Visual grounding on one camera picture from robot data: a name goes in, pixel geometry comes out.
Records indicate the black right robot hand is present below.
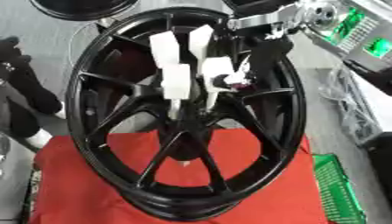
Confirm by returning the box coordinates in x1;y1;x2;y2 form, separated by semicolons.
213;0;308;92

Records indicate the black spoked wheel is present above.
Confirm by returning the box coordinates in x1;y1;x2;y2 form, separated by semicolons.
64;8;308;222

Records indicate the green plastic crate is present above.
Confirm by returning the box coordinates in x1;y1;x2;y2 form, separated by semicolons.
311;153;369;224

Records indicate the black round rim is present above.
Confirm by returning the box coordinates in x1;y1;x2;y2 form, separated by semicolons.
27;0;141;22

